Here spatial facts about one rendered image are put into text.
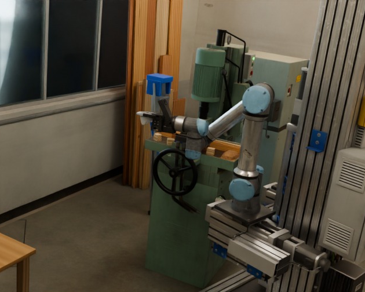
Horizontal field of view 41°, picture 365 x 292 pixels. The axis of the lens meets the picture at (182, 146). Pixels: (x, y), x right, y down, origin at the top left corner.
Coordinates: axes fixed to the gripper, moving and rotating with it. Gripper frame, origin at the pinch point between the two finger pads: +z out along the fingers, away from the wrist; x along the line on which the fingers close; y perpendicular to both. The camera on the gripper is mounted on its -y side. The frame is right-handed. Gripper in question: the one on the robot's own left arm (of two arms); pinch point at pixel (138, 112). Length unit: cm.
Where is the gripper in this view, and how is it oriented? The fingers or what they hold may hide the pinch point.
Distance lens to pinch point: 238.8
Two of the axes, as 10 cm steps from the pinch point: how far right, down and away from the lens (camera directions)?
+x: 3.5, -1.7, 9.2
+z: -9.3, -1.8, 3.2
